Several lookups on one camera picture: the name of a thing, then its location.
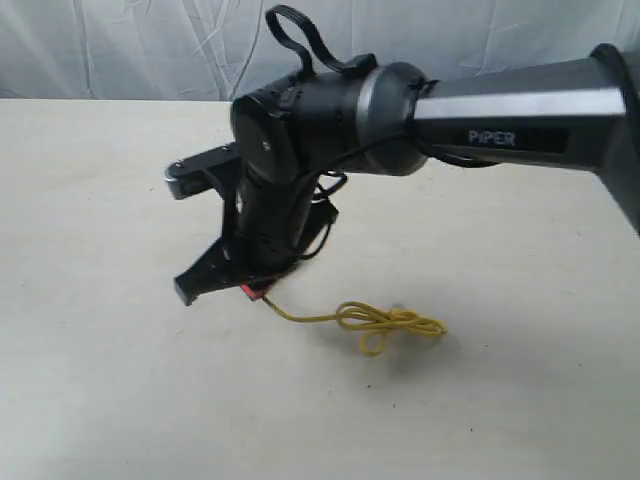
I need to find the right black Piper robot arm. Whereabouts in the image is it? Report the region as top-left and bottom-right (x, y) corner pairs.
(165, 44), (639, 304)

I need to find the yellow ethernet cable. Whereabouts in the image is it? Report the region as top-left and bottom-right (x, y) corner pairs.
(263, 295), (449, 359)

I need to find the black ribbon cable loop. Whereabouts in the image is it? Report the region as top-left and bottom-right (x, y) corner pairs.
(265, 4), (377, 76)

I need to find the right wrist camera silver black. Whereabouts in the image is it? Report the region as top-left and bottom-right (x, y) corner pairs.
(164, 142), (241, 200)

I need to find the grey wrinkled backdrop cloth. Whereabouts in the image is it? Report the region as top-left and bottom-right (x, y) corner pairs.
(1, 1), (639, 100)

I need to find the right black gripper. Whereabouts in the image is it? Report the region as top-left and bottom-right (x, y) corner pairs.
(174, 174), (338, 306)

